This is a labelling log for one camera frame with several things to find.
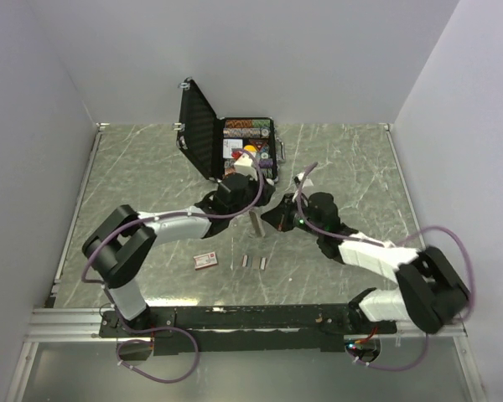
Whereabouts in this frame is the black poker chip case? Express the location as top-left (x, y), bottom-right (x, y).
top-left (173, 77), bottom-right (285, 182)

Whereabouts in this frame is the aluminium frame rail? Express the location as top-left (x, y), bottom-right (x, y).
top-left (24, 303), bottom-right (469, 343)

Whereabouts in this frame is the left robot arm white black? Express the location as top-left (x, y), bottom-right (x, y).
top-left (81, 173), bottom-right (274, 337)

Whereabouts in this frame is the white card deck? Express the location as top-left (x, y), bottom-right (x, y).
top-left (222, 138), bottom-right (243, 159)

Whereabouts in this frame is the red white staple box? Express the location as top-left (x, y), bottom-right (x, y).
top-left (194, 251), bottom-right (218, 271)

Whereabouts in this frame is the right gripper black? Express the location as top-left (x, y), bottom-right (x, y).
top-left (261, 193), bottom-right (324, 238)

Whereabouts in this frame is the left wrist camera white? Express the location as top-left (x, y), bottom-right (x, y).
top-left (233, 152), bottom-right (257, 176)

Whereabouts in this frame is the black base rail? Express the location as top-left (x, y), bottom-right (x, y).
top-left (99, 303), bottom-right (397, 356)

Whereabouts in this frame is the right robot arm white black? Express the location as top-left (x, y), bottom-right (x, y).
top-left (261, 192), bottom-right (470, 334)

